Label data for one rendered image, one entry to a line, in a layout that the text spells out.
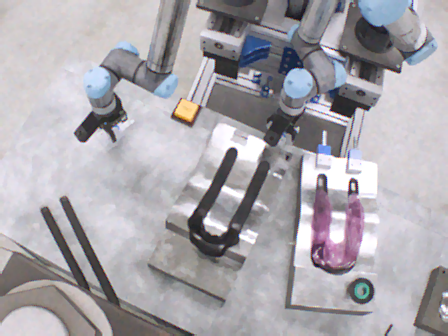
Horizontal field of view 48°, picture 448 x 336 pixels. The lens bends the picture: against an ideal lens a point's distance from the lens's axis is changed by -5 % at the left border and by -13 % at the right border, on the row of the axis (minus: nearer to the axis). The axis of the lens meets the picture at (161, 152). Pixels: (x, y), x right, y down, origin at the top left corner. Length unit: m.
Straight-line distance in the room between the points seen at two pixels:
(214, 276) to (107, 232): 0.37
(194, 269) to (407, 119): 1.72
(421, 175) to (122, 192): 1.67
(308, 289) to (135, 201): 0.62
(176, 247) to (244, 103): 1.09
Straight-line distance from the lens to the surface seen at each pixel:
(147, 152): 1.80
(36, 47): 3.10
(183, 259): 1.62
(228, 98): 2.56
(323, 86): 1.53
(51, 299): 0.42
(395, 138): 2.90
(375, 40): 1.77
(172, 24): 1.38
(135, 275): 1.68
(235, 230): 1.59
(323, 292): 1.60
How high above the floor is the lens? 2.45
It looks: 67 degrees down
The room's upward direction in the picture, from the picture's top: 8 degrees counter-clockwise
